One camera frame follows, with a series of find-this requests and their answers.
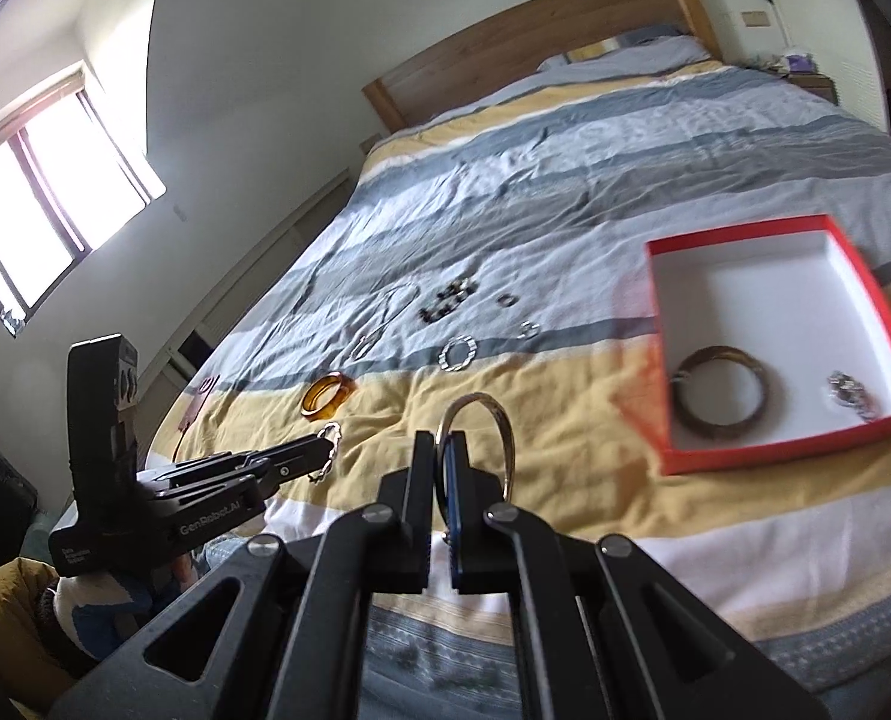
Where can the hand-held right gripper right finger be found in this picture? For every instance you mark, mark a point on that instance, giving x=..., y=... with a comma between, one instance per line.
x=454, y=495

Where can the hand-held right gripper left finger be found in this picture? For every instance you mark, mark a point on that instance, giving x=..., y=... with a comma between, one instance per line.
x=419, y=510

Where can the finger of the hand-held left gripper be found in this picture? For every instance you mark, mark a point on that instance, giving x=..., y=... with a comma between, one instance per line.
x=288, y=469
x=288, y=451

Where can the amber bangle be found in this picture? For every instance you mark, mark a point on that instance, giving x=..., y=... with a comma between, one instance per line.
x=318, y=409

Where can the silver bangle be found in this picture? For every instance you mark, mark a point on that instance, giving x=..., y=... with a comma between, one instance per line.
x=507, y=435

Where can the red jewelry box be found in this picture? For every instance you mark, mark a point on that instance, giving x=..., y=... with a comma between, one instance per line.
x=753, y=300

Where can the silver jewelry cluster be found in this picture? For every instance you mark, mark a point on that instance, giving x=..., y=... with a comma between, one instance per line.
x=846, y=390

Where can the blue white garment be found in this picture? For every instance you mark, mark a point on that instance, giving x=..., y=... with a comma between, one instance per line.
x=93, y=607

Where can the yellow jacket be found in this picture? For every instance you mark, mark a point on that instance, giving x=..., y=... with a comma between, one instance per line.
x=10, y=615

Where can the brown bangle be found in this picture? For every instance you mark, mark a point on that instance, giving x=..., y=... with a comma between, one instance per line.
x=715, y=427

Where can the window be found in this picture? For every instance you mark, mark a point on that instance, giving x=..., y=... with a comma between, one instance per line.
x=33, y=187

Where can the striped blanket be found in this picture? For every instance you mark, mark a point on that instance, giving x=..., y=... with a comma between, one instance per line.
x=565, y=187

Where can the wooden headboard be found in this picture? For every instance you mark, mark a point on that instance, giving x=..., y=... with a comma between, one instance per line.
x=490, y=52

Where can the grey pillow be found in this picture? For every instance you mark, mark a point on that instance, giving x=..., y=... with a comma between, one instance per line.
x=640, y=49

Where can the wooden nightstand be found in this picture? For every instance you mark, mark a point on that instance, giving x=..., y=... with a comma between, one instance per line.
x=816, y=86

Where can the purple box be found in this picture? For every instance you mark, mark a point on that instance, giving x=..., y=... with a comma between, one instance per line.
x=799, y=58

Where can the white wardrobe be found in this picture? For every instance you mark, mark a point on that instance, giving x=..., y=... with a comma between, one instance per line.
x=820, y=7

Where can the wall switch plate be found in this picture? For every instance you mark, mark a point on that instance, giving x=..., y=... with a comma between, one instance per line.
x=756, y=18

